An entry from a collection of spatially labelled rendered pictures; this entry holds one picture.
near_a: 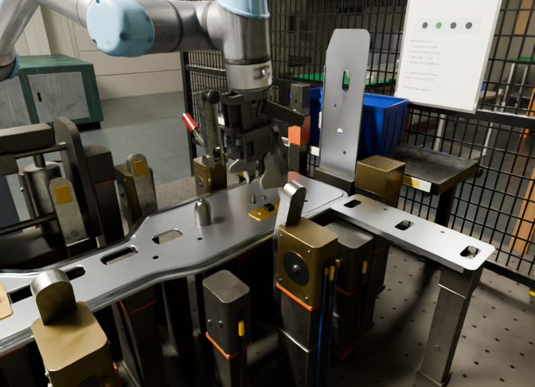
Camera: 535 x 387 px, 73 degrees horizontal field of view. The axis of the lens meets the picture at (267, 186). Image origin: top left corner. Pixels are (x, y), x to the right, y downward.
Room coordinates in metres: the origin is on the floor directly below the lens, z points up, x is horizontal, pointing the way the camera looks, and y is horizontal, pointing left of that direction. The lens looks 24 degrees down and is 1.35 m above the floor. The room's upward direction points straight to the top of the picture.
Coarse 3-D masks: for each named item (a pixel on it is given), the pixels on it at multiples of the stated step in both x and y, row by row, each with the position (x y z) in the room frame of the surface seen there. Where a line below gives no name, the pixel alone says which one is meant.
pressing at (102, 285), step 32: (224, 192) 0.74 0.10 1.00; (256, 192) 0.74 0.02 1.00; (320, 192) 0.74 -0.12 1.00; (160, 224) 0.60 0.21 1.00; (192, 224) 0.60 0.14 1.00; (224, 224) 0.60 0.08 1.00; (256, 224) 0.60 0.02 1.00; (96, 256) 0.49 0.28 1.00; (160, 256) 0.49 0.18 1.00; (192, 256) 0.49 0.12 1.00; (224, 256) 0.50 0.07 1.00; (96, 288) 0.42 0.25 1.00; (128, 288) 0.42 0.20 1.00; (0, 320) 0.35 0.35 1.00; (32, 320) 0.35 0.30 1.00; (0, 352) 0.31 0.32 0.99
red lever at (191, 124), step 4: (184, 116) 0.88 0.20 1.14; (188, 116) 0.87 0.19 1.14; (184, 120) 0.87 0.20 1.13; (188, 120) 0.87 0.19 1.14; (192, 120) 0.87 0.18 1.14; (188, 124) 0.86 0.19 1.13; (192, 124) 0.86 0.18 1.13; (196, 124) 0.86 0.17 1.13; (192, 128) 0.85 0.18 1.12; (196, 128) 0.85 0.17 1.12; (192, 132) 0.85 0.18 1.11; (196, 132) 0.84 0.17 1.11; (200, 132) 0.85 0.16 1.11; (196, 136) 0.84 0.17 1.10; (200, 136) 0.83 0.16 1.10; (200, 140) 0.83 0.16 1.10; (204, 148) 0.82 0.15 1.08; (216, 156) 0.79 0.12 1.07; (216, 160) 0.79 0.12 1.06
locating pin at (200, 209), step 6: (198, 204) 0.60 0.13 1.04; (204, 204) 0.60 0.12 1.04; (198, 210) 0.60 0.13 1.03; (204, 210) 0.60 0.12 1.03; (210, 210) 0.61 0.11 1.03; (198, 216) 0.59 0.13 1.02; (204, 216) 0.59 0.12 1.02; (210, 216) 0.60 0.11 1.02; (198, 222) 0.59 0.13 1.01; (204, 222) 0.59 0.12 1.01; (210, 222) 0.60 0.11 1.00
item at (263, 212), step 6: (270, 204) 0.66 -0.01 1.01; (276, 204) 0.68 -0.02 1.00; (252, 210) 0.65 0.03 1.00; (258, 210) 0.65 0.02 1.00; (264, 210) 0.65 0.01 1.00; (270, 210) 0.65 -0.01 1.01; (276, 210) 0.65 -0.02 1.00; (252, 216) 0.63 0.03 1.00; (258, 216) 0.63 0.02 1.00; (264, 216) 0.63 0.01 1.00; (270, 216) 0.63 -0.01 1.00
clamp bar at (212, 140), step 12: (204, 96) 0.80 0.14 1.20; (216, 96) 0.79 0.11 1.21; (204, 108) 0.79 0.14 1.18; (216, 108) 0.81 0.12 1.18; (204, 120) 0.79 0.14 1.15; (216, 120) 0.81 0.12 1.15; (204, 132) 0.79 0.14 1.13; (216, 132) 0.81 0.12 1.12; (204, 144) 0.80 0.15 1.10; (216, 144) 0.81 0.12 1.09
